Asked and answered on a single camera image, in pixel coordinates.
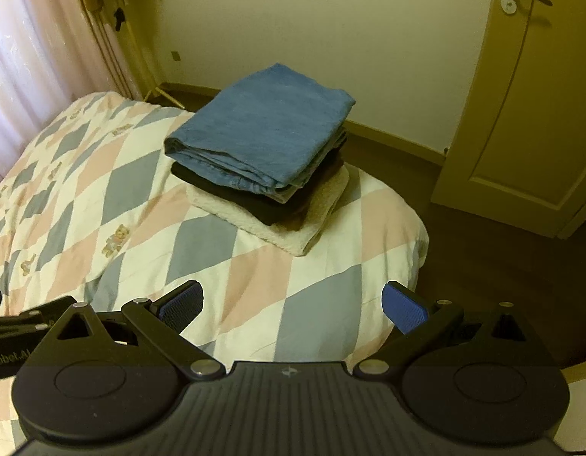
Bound pink grey checkered quilt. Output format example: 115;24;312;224
0;90;430;447

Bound folded black garment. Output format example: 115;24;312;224
170;137;347;225

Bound folded cream fleece blanket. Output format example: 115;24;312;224
186;164;351;257

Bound beige wooden door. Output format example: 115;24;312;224
432;0;586;239

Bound yellow clothes rack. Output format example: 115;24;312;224
103;4;185;109

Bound pink curtain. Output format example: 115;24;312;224
0;0;141;182

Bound blue denim jeans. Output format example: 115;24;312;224
164;64;356;193

